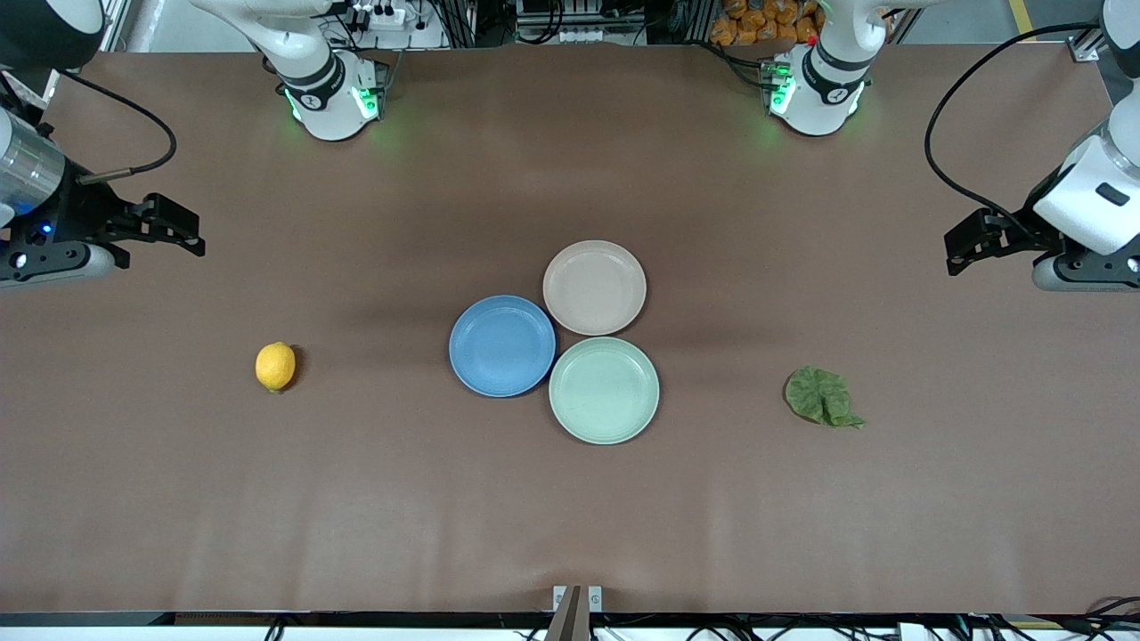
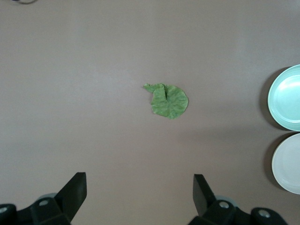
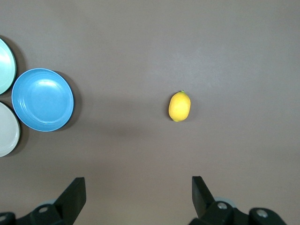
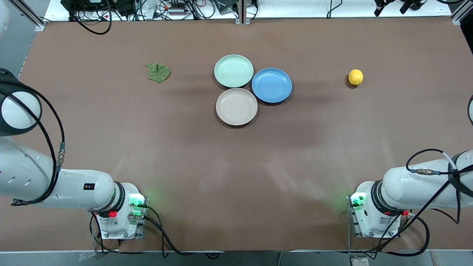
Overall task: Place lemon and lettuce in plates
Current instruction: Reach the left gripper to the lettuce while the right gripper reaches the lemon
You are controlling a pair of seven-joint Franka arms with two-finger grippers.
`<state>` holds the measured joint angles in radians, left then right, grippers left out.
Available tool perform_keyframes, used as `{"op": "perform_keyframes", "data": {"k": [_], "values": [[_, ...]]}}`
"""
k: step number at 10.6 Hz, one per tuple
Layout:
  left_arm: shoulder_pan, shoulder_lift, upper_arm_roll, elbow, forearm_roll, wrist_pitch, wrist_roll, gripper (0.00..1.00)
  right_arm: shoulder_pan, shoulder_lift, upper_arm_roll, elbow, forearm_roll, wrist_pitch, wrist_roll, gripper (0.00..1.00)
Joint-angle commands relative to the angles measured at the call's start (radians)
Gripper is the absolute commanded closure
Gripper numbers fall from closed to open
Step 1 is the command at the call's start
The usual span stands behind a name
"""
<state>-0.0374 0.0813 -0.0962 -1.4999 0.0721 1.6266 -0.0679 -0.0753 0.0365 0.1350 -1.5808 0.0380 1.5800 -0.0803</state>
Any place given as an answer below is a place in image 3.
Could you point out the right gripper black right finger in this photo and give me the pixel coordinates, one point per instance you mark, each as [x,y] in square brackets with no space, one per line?
[201,199]

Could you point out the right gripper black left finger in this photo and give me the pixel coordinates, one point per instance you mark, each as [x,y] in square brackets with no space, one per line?
[70,199]

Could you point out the yellow lemon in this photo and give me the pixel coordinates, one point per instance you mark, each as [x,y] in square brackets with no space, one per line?
[179,106]

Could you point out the beige plate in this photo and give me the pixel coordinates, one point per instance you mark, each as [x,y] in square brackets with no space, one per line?
[8,131]

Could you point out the blue plate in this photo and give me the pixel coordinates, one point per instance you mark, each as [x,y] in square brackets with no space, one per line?
[42,99]

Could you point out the light green plate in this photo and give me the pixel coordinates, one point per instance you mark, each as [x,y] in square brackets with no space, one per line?
[5,68]

